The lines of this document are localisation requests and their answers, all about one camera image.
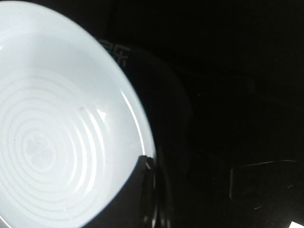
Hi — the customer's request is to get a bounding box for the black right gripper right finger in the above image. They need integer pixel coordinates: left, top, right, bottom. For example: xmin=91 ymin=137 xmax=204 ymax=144
xmin=156 ymin=147 xmax=173 ymax=228

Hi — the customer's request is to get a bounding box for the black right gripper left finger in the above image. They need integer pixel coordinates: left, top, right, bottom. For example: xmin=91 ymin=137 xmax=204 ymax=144
xmin=90 ymin=156 xmax=154 ymax=228

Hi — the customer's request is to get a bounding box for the light blue round plate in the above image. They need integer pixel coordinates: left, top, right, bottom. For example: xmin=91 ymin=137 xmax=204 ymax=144
xmin=0 ymin=0 xmax=155 ymax=228

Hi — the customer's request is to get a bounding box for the black glass gas cooktop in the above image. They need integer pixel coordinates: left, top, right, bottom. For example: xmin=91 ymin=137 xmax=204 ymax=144
xmin=63 ymin=0 xmax=304 ymax=228

